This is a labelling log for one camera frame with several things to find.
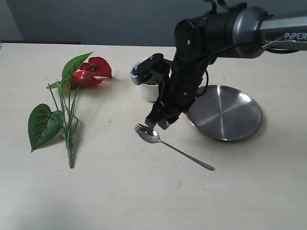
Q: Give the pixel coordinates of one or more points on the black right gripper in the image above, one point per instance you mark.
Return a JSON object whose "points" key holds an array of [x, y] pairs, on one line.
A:
{"points": [[179, 92]]}

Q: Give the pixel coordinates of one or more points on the stainless steel spork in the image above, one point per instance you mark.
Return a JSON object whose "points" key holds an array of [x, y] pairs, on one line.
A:
{"points": [[151, 136]]}

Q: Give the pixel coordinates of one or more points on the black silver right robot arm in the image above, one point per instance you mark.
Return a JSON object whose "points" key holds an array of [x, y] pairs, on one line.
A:
{"points": [[237, 32]]}

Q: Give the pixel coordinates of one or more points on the white plastic flower pot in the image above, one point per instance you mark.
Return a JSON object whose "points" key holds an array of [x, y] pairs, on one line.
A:
{"points": [[147, 92]]}

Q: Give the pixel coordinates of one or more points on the dark brown potting soil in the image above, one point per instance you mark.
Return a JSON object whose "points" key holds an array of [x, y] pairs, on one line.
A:
{"points": [[153, 80]]}

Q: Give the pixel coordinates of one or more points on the artificial red anthurium plant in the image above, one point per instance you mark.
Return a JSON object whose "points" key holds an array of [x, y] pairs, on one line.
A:
{"points": [[83, 71]]}

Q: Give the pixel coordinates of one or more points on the round stainless steel plate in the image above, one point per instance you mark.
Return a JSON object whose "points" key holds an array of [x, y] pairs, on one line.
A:
{"points": [[225, 113]]}

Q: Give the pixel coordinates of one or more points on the black wrist camera on gripper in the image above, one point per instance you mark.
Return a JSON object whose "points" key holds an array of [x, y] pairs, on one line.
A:
{"points": [[153, 66]]}

